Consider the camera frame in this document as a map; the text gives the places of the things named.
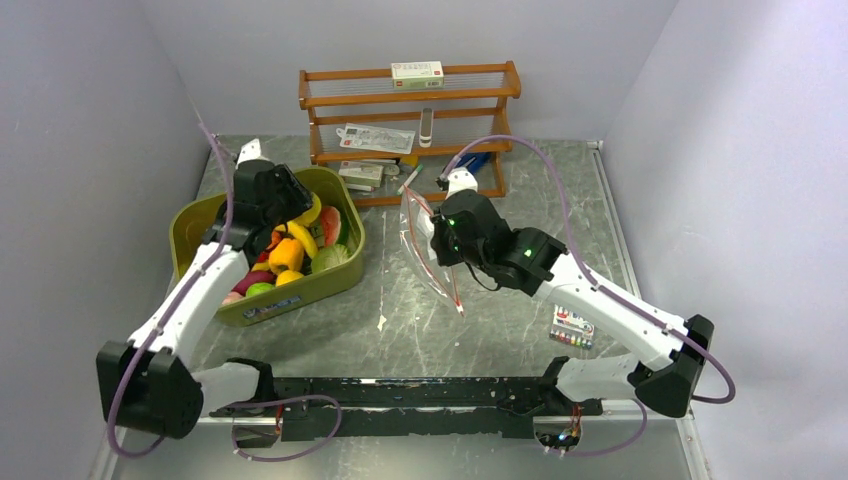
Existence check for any yellow banana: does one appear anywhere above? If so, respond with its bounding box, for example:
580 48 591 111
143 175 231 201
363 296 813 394
285 221 319 259

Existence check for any orange bell pepper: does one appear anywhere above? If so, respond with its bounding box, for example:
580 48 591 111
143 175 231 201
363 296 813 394
268 238 305 275

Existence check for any white grey small device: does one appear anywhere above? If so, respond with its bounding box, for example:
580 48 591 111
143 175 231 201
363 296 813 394
418 107 434 148

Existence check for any clear zip top bag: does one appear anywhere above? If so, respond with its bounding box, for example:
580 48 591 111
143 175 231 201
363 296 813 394
399 187 465 317

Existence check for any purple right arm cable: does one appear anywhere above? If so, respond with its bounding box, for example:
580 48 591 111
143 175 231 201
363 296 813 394
437 135 737 405

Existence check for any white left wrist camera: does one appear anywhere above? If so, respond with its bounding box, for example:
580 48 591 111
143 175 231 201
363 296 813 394
236 138 266 166

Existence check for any white green box on shelf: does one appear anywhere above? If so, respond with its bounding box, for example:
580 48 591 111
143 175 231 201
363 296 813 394
390 61 444 90

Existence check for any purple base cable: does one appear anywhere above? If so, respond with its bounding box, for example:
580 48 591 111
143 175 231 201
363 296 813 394
539 392 649 460
230 394 344 464

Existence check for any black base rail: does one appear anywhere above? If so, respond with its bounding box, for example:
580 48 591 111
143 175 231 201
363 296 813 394
211 377 603 441

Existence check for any green cabbage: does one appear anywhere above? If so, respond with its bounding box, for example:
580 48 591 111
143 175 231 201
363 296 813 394
310 244 352 274

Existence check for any colourful marker set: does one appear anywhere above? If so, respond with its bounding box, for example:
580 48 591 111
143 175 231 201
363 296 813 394
548 306 595 350

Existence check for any green lime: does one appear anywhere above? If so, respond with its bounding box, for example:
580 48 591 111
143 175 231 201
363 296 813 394
245 282 275 298

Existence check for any white flat packet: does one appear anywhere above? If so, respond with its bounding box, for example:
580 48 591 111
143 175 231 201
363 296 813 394
335 123 416 155

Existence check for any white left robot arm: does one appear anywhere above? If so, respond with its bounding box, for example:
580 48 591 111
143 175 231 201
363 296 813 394
95 160 313 439

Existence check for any white green box lower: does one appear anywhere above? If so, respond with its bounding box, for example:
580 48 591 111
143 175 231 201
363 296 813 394
338 161 384 188

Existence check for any olive green plastic bin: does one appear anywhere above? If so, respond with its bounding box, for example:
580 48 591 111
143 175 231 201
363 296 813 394
169 166 365 327

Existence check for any green white marker pen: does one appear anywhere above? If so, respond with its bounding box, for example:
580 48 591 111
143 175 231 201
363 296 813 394
396 164 423 196

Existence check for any watermelon slice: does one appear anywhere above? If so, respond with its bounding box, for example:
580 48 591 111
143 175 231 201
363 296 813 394
319 206 349 247

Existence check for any blue stapler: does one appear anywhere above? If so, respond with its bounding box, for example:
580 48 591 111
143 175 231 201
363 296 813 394
457 152 492 175

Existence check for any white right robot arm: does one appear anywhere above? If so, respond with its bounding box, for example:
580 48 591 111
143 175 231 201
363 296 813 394
431 190 715 418

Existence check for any orange wooden shelf rack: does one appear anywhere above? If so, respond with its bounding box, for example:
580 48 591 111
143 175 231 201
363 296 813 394
298 60 522 207

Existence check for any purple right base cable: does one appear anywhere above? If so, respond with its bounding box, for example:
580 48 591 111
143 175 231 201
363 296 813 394
539 392 649 460

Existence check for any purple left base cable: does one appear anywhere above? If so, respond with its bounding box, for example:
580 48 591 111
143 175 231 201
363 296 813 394
230 394 344 464

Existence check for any yellow lemon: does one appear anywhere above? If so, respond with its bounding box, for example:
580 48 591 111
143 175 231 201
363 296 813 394
275 270 304 287

